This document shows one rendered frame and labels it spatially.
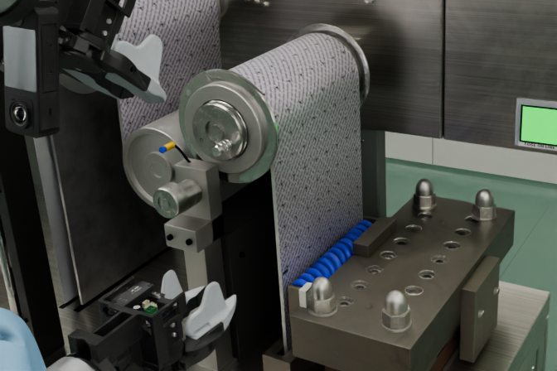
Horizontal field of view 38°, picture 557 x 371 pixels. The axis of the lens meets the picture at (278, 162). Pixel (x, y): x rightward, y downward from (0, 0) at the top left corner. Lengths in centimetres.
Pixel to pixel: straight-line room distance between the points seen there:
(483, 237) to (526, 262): 208
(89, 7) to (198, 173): 34
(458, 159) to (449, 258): 279
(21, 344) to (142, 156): 73
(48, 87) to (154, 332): 26
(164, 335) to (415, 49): 60
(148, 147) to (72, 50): 39
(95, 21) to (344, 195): 55
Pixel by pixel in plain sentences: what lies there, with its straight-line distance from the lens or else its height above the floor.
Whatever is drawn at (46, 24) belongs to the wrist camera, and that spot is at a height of 145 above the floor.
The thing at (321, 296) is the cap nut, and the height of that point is 106.
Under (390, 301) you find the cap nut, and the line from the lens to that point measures 98.
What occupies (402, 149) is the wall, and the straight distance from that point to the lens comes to 401.
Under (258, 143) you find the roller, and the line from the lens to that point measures 98.
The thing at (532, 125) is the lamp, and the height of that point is 118.
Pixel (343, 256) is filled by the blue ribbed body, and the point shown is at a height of 104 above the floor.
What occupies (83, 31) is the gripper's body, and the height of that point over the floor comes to 144.
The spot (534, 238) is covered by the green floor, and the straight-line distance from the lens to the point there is 346.
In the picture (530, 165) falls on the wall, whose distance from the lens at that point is 382.
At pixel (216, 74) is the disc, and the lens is 99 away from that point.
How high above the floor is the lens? 158
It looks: 22 degrees down
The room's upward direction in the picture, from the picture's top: 4 degrees counter-clockwise
